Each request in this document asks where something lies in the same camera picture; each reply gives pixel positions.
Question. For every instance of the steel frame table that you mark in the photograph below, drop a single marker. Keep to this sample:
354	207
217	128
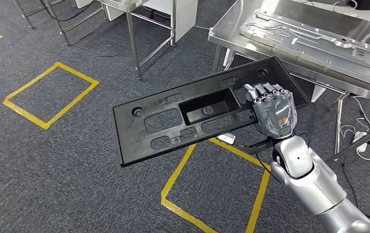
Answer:
120	4
56	22

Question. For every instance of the white power strip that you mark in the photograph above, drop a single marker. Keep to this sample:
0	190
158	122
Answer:
360	143

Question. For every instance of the white cabinet panel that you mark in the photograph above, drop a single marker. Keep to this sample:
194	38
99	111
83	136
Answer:
185	16

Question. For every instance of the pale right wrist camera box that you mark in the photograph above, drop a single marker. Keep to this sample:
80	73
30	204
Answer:
227	139

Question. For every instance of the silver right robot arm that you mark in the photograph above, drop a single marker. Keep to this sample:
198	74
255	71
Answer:
317	189

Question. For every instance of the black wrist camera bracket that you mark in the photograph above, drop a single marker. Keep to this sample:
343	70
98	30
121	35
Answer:
255	148

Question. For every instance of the stainless steel workbench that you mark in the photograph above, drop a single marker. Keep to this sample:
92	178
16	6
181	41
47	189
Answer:
236	29

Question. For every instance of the black plastic panel part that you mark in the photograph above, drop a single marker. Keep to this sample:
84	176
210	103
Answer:
128	138

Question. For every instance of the stamped sheet metal plate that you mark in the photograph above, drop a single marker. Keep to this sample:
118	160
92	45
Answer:
317	45

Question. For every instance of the white table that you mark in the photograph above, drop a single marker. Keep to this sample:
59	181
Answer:
326	13

